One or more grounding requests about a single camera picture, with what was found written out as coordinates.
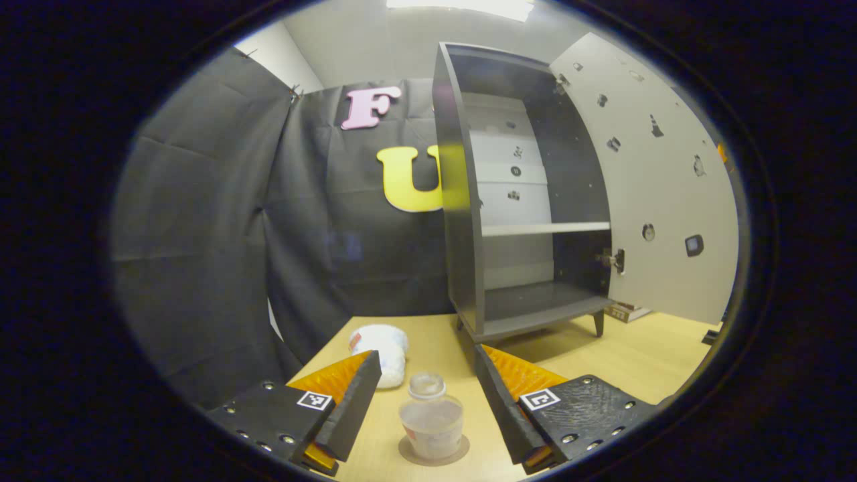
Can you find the white soft packet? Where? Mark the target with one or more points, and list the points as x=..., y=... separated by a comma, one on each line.
x=381, y=338

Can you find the black backdrop cloth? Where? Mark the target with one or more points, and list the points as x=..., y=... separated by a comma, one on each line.
x=201, y=234

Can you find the clear plastic bottle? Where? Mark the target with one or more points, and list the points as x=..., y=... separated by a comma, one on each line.
x=432, y=418

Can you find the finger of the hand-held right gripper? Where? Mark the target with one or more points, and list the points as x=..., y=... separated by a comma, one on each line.
x=722, y=152

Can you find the metal door hinge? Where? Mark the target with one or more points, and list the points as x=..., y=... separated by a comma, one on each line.
x=612, y=260
x=561, y=82

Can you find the brown round coaster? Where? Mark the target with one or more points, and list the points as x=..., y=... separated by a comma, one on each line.
x=432, y=462

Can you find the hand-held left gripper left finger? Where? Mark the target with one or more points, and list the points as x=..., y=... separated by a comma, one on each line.
x=351, y=408

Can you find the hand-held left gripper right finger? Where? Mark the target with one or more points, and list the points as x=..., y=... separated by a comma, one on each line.
x=505, y=408

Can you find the grey cabinet shelf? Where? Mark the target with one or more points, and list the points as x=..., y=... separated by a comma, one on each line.
x=535, y=228

